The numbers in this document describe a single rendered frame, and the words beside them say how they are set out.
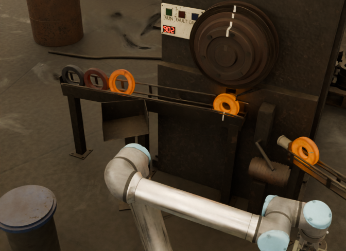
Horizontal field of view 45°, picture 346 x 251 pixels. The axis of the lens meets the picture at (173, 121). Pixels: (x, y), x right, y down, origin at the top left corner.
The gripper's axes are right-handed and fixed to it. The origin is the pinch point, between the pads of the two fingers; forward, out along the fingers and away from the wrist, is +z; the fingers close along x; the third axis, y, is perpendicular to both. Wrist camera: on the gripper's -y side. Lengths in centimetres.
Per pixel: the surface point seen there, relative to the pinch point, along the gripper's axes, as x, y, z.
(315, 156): -6, -53, 15
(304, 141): -13, -58, 13
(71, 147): -182, -52, 89
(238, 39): -54, -80, -27
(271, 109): -34, -76, 16
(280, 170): -22, -52, 36
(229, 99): -58, -76, 15
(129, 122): -113, -50, 26
